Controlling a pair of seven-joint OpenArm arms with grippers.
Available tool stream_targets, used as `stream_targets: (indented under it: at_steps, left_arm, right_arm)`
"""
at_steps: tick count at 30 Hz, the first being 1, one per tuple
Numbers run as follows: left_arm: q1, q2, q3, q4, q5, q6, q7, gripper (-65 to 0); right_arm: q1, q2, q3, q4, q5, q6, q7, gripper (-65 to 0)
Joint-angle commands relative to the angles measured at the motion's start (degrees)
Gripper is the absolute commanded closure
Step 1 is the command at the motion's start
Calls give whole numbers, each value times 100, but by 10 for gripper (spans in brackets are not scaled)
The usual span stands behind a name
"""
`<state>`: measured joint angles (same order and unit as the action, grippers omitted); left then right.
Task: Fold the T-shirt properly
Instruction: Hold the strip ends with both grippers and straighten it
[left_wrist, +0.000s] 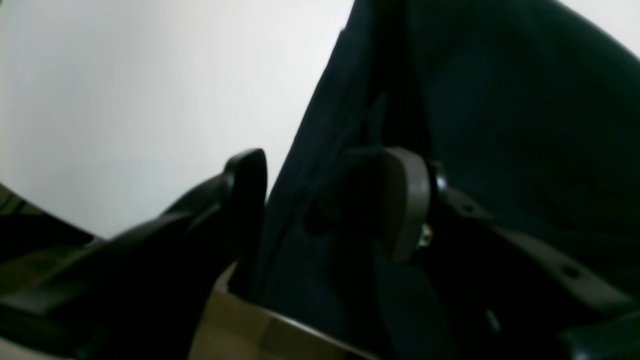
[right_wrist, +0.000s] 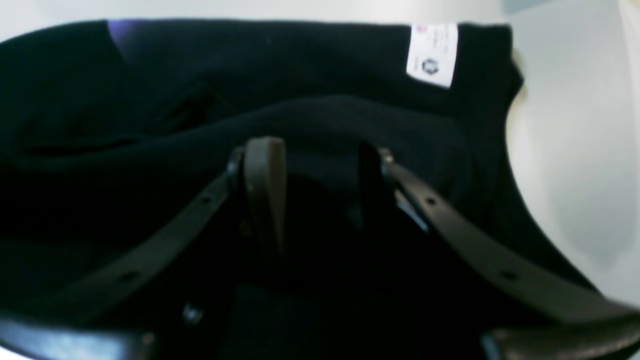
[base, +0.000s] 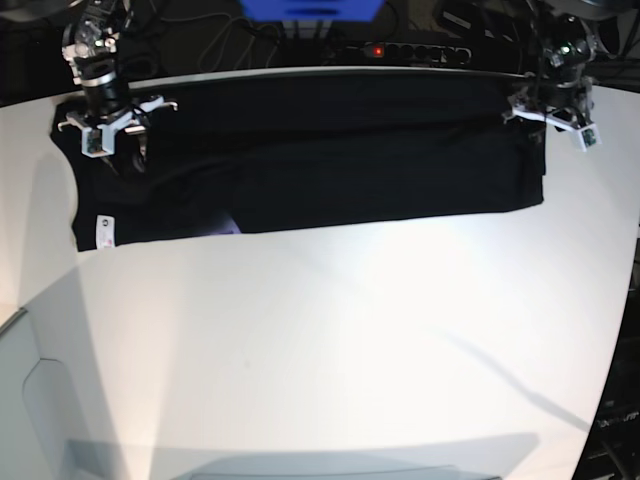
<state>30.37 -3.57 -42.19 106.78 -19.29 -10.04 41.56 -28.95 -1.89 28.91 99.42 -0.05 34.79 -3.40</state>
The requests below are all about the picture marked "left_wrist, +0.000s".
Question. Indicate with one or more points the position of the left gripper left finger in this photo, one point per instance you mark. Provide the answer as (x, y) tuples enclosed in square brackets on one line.
[(140, 296)]

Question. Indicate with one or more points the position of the black T-shirt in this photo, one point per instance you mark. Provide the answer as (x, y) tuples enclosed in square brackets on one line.
[(531, 109)]

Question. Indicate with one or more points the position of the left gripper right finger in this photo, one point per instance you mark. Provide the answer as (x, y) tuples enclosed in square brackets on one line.
[(506, 295)]

